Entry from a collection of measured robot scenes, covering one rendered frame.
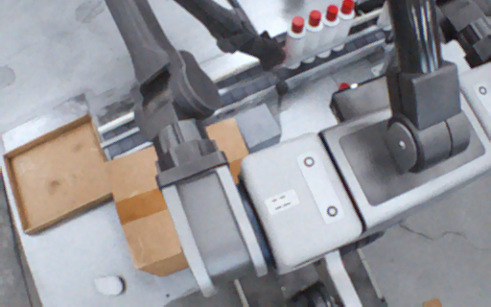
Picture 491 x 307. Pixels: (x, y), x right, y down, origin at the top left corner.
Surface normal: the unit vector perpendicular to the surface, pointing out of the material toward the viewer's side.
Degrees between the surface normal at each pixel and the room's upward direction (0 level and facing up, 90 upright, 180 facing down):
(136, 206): 0
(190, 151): 11
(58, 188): 0
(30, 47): 0
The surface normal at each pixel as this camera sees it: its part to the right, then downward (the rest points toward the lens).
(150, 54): -0.40, 0.07
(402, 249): 0.00, -0.36
